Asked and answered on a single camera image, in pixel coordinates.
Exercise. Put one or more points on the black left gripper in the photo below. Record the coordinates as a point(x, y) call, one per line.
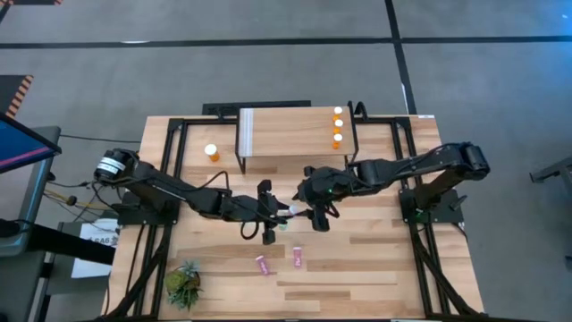
point(241, 208)

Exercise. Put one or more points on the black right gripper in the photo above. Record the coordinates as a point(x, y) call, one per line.
point(333, 185)

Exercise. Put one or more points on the orange medicine bottle white cap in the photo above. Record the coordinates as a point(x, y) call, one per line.
point(338, 122)
point(211, 149)
point(338, 137)
point(338, 110)

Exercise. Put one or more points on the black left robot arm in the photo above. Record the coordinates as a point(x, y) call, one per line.
point(170, 188)

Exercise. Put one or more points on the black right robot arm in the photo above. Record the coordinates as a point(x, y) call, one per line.
point(424, 165)

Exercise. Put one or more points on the small potted green plant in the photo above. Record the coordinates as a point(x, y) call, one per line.
point(181, 286)

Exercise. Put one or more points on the white paper sheet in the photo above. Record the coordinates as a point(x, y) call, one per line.
point(96, 234)

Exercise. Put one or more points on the black desk beam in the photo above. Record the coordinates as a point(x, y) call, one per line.
point(67, 243)

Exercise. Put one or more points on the grey monitor stand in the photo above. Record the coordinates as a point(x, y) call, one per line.
point(38, 197)

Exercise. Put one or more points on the grey metal stand leg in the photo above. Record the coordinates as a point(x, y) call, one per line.
point(554, 169)

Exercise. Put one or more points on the computer monitor blue screen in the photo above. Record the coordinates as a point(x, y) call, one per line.
point(22, 143)

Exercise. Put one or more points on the grey cabinet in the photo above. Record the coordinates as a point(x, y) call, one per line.
point(18, 290)

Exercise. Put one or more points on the black mat orange striped edge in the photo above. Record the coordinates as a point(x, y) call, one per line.
point(11, 91)

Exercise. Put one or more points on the wooden shelf black metal frame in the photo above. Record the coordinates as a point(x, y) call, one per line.
point(290, 132)

